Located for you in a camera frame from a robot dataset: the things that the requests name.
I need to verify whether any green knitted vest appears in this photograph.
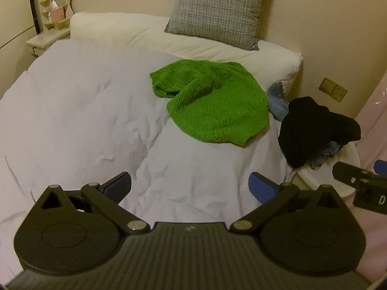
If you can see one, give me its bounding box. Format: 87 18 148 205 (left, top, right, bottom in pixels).
150 60 270 147

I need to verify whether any white round stool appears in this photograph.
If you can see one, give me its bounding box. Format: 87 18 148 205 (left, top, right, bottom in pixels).
291 142 360 198

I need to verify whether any black garment pile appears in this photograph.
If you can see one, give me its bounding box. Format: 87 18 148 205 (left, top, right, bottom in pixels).
278 96 361 169

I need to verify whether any white duvet cover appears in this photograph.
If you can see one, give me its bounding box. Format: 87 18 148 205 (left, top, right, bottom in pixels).
1 39 290 284

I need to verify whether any blue denim garment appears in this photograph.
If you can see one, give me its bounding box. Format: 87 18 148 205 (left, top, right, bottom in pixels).
266 81 289 122

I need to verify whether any cream bed pillow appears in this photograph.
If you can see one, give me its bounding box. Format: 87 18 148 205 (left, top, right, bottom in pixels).
70 13 303 94

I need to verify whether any white bedside table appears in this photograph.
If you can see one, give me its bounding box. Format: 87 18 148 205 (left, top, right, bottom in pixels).
26 28 70 57

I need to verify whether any pink storage box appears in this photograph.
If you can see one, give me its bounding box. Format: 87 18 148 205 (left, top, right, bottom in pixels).
49 6 66 24

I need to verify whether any grey checked cushion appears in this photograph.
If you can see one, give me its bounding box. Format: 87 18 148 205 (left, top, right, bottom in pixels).
165 0 264 51

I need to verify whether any wall power socket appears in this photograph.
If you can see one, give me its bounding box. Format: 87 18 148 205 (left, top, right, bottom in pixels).
319 77 348 102

